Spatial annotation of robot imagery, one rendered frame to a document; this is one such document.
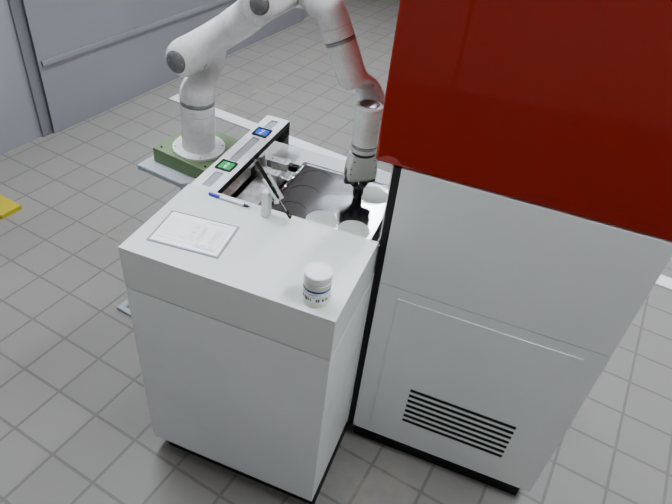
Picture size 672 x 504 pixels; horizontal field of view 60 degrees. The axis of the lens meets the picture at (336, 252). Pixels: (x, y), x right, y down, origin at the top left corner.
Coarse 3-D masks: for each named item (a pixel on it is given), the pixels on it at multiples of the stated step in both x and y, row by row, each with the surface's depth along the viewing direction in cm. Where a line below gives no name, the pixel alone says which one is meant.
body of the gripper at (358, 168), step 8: (352, 152) 184; (352, 160) 184; (360, 160) 184; (368, 160) 185; (376, 160) 186; (344, 168) 189; (352, 168) 185; (360, 168) 186; (368, 168) 187; (376, 168) 188; (352, 176) 187; (360, 176) 188; (368, 176) 189
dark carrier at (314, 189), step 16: (304, 176) 203; (320, 176) 204; (336, 176) 204; (288, 192) 194; (304, 192) 195; (320, 192) 196; (336, 192) 197; (352, 192) 198; (272, 208) 186; (288, 208) 187; (304, 208) 188; (320, 208) 189; (336, 208) 190; (352, 208) 191; (368, 208) 191; (384, 208) 192; (336, 224) 183; (368, 224) 185
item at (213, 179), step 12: (264, 120) 219; (276, 120) 219; (276, 132) 212; (240, 144) 203; (252, 144) 205; (264, 144) 205; (228, 156) 197; (240, 156) 198; (252, 156) 198; (240, 168) 192; (204, 180) 184; (216, 180) 186; (228, 180) 186
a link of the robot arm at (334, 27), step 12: (300, 0) 170; (312, 0) 160; (324, 0) 159; (336, 0) 159; (312, 12) 162; (324, 12) 160; (336, 12) 160; (348, 12) 164; (324, 24) 162; (336, 24) 161; (348, 24) 163; (324, 36) 164; (336, 36) 162; (348, 36) 163
